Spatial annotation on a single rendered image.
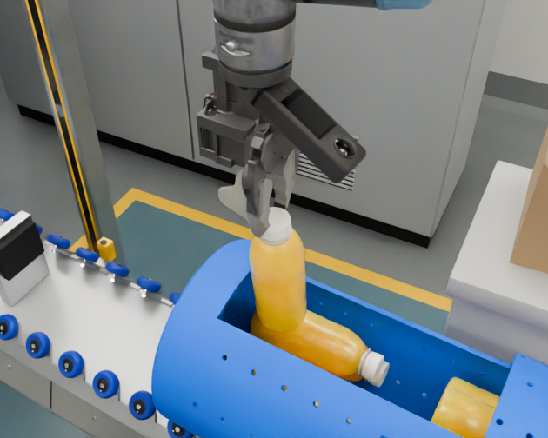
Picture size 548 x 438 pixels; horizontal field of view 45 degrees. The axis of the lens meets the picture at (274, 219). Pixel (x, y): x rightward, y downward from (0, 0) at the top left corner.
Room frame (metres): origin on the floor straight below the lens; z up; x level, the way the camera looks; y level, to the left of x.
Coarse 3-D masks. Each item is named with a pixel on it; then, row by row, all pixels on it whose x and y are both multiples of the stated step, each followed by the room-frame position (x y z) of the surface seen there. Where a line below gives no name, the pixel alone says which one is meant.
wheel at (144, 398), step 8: (136, 392) 0.57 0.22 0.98; (144, 392) 0.57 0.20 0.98; (136, 400) 0.56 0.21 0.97; (144, 400) 0.56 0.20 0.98; (152, 400) 0.56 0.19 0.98; (136, 408) 0.55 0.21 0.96; (144, 408) 0.55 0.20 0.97; (152, 408) 0.55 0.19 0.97; (136, 416) 0.54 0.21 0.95; (144, 416) 0.54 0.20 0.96
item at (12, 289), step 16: (16, 224) 0.84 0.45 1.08; (32, 224) 0.85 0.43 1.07; (0, 240) 0.81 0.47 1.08; (16, 240) 0.81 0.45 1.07; (32, 240) 0.84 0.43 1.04; (0, 256) 0.78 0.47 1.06; (16, 256) 0.80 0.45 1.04; (32, 256) 0.83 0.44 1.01; (0, 272) 0.79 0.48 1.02; (16, 272) 0.80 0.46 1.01; (32, 272) 0.84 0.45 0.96; (48, 272) 0.86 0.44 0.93; (0, 288) 0.79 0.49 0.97; (16, 288) 0.80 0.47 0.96; (32, 288) 0.83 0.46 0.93
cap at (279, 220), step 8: (272, 208) 0.57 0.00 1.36; (280, 208) 0.57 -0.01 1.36; (272, 216) 0.56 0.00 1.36; (280, 216) 0.56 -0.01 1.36; (288, 216) 0.56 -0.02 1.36; (272, 224) 0.55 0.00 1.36; (280, 224) 0.55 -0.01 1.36; (288, 224) 0.54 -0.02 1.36; (272, 232) 0.53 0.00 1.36; (280, 232) 0.54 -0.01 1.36; (288, 232) 0.54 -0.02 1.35; (272, 240) 0.54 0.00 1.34
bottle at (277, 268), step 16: (256, 240) 0.55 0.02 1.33; (288, 240) 0.54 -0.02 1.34; (256, 256) 0.54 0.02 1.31; (272, 256) 0.53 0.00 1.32; (288, 256) 0.53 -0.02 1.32; (304, 256) 0.56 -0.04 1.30; (256, 272) 0.54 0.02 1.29; (272, 272) 0.53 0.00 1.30; (288, 272) 0.53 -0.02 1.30; (304, 272) 0.56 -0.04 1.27; (256, 288) 0.54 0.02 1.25; (272, 288) 0.53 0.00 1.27; (288, 288) 0.53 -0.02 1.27; (304, 288) 0.56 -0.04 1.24; (256, 304) 0.56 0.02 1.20; (272, 304) 0.53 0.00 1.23; (288, 304) 0.53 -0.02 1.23; (304, 304) 0.56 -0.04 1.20; (272, 320) 0.54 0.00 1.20; (288, 320) 0.54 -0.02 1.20
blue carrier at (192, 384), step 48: (240, 240) 0.67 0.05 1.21; (192, 288) 0.57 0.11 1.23; (240, 288) 0.66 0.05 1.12; (192, 336) 0.51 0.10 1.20; (240, 336) 0.50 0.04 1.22; (384, 336) 0.61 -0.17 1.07; (432, 336) 0.57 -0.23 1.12; (192, 384) 0.47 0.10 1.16; (240, 384) 0.45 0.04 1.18; (288, 384) 0.44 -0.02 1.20; (336, 384) 0.43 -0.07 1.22; (384, 384) 0.57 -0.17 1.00; (432, 384) 0.55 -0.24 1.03; (480, 384) 0.53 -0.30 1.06; (528, 384) 0.42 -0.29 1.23; (192, 432) 0.46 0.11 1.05; (240, 432) 0.42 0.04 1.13; (288, 432) 0.40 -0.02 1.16; (336, 432) 0.39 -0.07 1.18; (384, 432) 0.38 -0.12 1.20; (432, 432) 0.37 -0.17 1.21; (528, 432) 0.36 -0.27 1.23
